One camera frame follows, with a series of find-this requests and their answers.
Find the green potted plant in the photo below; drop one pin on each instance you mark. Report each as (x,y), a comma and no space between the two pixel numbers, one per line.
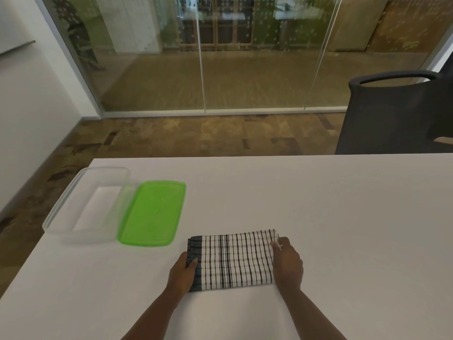
(83,35)

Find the clear plastic container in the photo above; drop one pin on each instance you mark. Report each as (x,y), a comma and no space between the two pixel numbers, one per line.
(92,205)

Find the person's left forearm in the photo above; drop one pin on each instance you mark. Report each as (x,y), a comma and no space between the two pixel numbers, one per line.
(152,320)

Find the green plastic lid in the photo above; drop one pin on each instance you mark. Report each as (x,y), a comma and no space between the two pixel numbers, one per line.
(154,214)

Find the person's right forearm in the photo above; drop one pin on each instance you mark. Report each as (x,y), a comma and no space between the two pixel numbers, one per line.
(311,316)

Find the person's left hand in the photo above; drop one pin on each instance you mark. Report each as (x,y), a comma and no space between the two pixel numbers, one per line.
(180,279)

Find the wooden shelving unit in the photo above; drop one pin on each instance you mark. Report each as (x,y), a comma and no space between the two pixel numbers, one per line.
(226,24)

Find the black white striped cloth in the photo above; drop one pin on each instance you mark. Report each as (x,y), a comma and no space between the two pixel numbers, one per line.
(233,260)

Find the whiteboard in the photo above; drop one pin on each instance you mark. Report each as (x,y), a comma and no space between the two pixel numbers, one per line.
(12,21)

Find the black office chair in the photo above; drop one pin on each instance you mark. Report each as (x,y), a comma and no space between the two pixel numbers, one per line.
(444,109)

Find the person's right hand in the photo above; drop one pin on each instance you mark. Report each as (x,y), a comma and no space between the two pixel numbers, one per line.
(288,267)

